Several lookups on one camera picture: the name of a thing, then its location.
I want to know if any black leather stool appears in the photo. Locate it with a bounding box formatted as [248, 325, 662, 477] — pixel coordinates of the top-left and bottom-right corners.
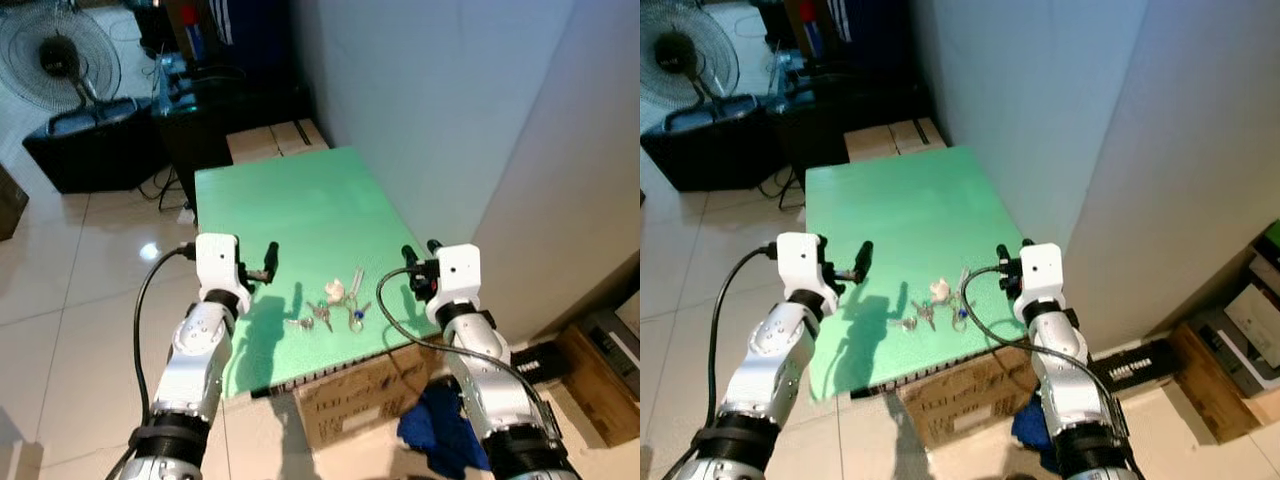
[22, 97, 167, 195]
[640, 95, 787, 194]

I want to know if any black toner box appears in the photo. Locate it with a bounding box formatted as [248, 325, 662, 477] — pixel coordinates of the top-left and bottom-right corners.
[1089, 338, 1182, 394]
[505, 343, 573, 387]

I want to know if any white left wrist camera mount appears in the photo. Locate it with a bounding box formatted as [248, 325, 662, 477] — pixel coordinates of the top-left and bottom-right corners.
[776, 232, 833, 303]
[195, 233, 253, 303]

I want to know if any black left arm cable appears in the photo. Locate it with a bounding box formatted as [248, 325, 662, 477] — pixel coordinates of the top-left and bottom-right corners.
[132, 242, 199, 426]
[707, 244, 782, 446]

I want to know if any red and blue spray can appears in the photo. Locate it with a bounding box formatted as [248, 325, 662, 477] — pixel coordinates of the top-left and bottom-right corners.
[799, 3, 824, 57]
[184, 5, 207, 61]

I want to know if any grey printer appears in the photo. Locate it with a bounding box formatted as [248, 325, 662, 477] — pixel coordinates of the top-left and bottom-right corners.
[584, 305, 641, 377]
[1185, 255, 1280, 397]

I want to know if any black glass cabinet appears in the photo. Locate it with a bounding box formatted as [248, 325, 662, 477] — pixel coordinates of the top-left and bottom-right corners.
[765, 65, 932, 207]
[150, 65, 317, 207]

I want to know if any dark blue cloth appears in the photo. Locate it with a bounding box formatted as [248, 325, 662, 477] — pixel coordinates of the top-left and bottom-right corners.
[1009, 395, 1063, 473]
[396, 385, 493, 480]

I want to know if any printed cardboard box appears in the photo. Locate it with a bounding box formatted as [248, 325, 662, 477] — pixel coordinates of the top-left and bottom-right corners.
[897, 345, 1042, 450]
[294, 340, 453, 452]

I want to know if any blue white striped cloth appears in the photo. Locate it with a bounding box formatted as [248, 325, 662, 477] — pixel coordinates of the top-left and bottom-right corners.
[824, 0, 912, 47]
[205, 0, 293, 47]

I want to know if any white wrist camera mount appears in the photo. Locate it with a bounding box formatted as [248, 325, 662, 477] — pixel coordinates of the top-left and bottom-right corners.
[195, 233, 253, 303]
[1018, 243, 1067, 323]
[436, 244, 484, 324]
[776, 232, 833, 303]

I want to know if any closed taped cardboard box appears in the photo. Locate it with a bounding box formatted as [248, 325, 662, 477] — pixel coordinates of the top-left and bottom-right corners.
[844, 117, 950, 164]
[225, 118, 332, 167]

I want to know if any black desk fan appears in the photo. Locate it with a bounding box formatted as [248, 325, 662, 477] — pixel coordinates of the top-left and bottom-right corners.
[640, 0, 742, 107]
[0, 5, 124, 117]

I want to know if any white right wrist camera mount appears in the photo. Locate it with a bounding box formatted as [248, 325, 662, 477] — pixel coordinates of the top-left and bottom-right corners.
[1018, 243, 1067, 323]
[436, 244, 484, 324]

